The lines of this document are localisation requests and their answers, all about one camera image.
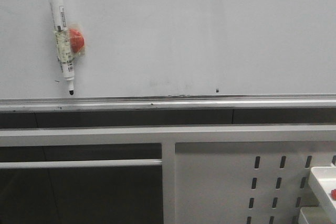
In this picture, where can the red magnet taped to marker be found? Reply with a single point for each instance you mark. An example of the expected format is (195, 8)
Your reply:
(77, 40)

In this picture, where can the white whiteboard marker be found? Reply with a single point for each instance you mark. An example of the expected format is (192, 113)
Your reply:
(63, 45)

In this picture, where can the white whiteboard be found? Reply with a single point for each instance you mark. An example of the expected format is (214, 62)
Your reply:
(172, 53)

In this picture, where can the white perforated pegboard panel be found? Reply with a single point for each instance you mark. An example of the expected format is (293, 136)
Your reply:
(254, 182)

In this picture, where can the white plastic tray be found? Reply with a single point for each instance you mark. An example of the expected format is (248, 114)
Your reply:
(322, 182)

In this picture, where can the white box lower right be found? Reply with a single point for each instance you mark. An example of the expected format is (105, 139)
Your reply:
(306, 215)

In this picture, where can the small red object in tray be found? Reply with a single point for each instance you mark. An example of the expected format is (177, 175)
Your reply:
(333, 194)

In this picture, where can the white metal frame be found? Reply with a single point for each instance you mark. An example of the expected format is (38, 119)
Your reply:
(168, 137)

